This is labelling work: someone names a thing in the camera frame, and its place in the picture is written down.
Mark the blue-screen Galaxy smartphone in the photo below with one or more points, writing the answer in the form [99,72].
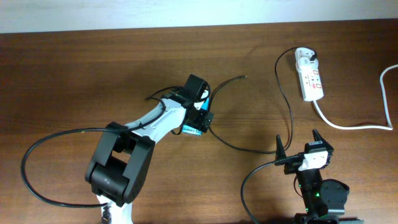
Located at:
[199,117]

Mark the white USB charger plug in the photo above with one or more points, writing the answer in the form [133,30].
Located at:
[306,59]

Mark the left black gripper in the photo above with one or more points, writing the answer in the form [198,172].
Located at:
[207,121]

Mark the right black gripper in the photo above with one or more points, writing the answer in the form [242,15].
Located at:
[292,166]

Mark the white power strip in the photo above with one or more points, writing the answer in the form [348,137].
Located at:
[311,86]

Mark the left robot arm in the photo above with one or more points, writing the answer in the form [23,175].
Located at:
[119,166]

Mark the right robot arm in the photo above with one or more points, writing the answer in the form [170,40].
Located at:
[324,199]

